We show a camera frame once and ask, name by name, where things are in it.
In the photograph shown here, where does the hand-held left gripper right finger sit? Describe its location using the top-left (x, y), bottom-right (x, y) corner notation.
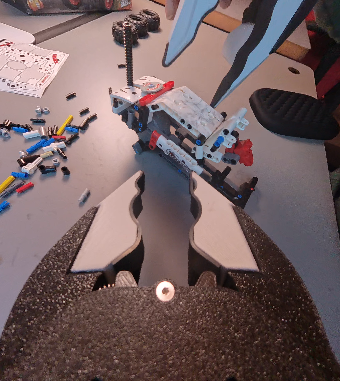
top-left (188, 171), bottom-right (260, 273)

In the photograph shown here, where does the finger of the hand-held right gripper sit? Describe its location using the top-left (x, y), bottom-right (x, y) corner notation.
top-left (210, 0), bottom-right (305, 108)
top-left (162, 0), bottom-right (220, 67)

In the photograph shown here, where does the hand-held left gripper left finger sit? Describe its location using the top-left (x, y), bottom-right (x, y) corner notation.
top-left (70, 170), bottom-right (145, 274)

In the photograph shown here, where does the white black toy truck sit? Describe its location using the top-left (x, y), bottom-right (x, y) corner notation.
top-left (109, 22), bottom-right (258, 209)

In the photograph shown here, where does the printed sticker sheet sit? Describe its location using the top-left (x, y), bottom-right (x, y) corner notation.
top-left (0, 39), bottom-right (70, 98)

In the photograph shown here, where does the person's right hand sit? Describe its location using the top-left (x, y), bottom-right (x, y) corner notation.
top-left (165, 0), bottom-right (183, 21)

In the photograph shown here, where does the black toy tyre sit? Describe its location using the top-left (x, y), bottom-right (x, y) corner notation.
top-left (125, 13), bottom-right (148, 38)
top-left (112, 21), bottom-right (139, 45)
top-left (139, 9), bottom-right (161, 32)

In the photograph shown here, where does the pile of small toy pieces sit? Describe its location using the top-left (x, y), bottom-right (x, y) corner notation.
top-left (0, 106), bottom-right (97, 218)

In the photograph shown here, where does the printed toy truck box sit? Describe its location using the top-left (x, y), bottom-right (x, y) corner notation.
top-left (2, 0), bottom-right (133, 15)

